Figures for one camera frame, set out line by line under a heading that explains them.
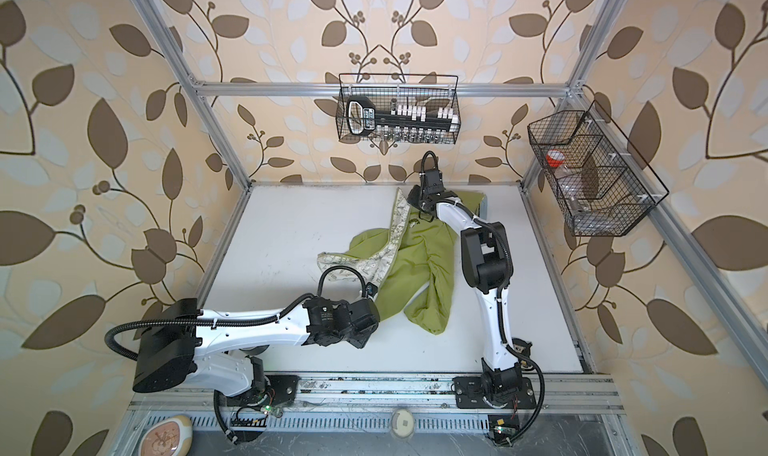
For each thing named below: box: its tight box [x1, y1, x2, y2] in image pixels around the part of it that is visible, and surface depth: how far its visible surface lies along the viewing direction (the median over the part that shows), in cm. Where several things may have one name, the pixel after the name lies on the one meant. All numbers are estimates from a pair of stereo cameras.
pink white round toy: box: [140, 415, 193, 456], surface depth 68 cm
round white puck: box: [391, 409, 415, 438], surface depth 62 cm
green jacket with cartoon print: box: [318, 189, 486, 334], surface depth 95 cm
